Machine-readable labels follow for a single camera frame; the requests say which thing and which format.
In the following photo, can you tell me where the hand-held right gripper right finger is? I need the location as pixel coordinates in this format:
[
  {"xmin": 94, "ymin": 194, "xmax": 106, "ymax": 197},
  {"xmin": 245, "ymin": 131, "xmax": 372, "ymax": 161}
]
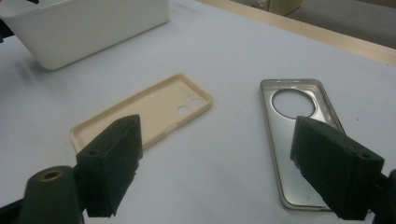
[{"xmin": 290, "ymin": 115, "xmax": 386, "ymax": 221}]

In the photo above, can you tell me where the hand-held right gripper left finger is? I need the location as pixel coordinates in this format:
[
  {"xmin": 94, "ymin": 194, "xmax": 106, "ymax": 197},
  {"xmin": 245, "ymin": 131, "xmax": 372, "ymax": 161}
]
[{"xmin": 75, "ymin": 114, "xmax": 144, "ymax": 218}]

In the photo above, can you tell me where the silver grey phone case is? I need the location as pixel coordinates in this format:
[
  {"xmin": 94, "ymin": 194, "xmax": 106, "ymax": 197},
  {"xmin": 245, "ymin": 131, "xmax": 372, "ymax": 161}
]
[{"xmin": 260, "ymin": 78, "xmax": 347, "ymax": 213}]

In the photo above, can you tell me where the beige phone case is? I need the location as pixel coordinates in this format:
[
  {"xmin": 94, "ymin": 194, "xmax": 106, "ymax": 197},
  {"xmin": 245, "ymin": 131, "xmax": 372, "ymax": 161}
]
[{"xmin": 70, "ymin": 73, "xmax": 214, "ymax": 154}]

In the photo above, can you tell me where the white plastic storage bin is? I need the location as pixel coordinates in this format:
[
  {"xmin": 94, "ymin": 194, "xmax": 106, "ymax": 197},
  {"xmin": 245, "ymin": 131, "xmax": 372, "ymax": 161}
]
[{"xmin": 0, "ymin": 0, "xmax": 172, "ymax": 71}]

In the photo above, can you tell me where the white table mat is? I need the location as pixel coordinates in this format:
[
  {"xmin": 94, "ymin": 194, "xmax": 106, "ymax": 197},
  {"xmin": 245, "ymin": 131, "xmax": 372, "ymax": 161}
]
[{"xmin": 0, "ymin": 0, "xmax": 396, "ymax": 224}]

